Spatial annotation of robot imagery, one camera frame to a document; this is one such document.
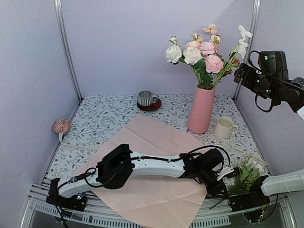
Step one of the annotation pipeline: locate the rust brown rose stem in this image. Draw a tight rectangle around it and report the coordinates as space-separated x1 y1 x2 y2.
225 58 240 75

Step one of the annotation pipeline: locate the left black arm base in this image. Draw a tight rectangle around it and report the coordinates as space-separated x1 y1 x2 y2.
46 178 87 212

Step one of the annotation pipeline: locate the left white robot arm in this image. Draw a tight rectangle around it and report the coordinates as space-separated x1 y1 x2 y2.
46 144 228 206

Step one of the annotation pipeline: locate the cream ceramic mug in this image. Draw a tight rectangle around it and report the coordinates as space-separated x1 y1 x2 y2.
213 116 239 139

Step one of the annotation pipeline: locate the pink wrapping paper sheet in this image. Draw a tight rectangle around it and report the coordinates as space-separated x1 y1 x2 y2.
46 115 209 228

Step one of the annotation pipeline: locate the striped grey ceramic cup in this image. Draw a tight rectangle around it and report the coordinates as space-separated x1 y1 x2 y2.
137 90 158 107

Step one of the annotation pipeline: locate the pink rose flower stem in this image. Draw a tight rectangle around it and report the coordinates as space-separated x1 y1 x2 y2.
185 33 204 51

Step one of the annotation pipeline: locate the dark red small object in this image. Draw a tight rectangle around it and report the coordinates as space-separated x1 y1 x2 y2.
136 97 162 112

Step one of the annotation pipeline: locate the peach blossom flower stem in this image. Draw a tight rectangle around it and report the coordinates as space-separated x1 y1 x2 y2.
203 23 221 45

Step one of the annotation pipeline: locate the right aluminium frame post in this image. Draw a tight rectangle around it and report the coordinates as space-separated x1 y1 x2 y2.
233 0 261 103

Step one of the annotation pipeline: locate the left aluminium frame post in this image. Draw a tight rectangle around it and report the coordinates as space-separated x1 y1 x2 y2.
54 0 83 102

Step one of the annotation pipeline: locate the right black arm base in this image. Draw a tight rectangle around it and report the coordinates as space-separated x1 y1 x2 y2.
228 175 270 223

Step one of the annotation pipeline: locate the cream printed ribbon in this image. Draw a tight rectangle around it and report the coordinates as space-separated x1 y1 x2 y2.
58 133 268 166

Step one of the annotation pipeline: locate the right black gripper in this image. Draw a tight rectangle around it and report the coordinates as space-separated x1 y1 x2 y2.
234 62 280 100

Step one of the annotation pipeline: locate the white blue hydrangea stem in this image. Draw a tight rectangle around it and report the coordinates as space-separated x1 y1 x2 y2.
209 156 264 210

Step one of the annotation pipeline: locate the pale pink flower stem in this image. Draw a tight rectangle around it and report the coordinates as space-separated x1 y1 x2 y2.
199 41 223 74

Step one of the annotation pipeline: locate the pink patterned ball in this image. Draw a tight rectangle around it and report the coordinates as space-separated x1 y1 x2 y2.
52 119 71 134

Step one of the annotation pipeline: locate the floral patterned table mat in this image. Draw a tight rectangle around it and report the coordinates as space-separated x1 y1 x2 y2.
45 94 268 180

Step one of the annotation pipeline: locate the tall pink vase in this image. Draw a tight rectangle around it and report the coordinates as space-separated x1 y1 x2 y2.
188 87 215 134

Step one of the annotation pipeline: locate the white ranunculus flower stem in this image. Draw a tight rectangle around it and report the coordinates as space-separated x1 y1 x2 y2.
213 25 253 88

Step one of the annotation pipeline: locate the aluminium frame post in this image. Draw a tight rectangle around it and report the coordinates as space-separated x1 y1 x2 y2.
233 0 261 103
54 0 83 102

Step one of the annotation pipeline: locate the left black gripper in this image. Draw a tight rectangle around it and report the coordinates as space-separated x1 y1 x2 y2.
199 169 230 201

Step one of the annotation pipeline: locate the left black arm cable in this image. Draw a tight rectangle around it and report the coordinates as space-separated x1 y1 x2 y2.
56 145 231 190

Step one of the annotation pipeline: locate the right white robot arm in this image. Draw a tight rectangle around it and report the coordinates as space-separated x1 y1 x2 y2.
234 50 304 207

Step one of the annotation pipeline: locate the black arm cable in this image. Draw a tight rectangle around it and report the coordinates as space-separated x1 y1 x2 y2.
248 49 274 113
56 145 231 190

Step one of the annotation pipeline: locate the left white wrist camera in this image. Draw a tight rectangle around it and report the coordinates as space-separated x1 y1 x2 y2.
216 167 240 181

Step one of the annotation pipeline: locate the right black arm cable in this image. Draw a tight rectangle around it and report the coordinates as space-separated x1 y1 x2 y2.
248 49 274 113

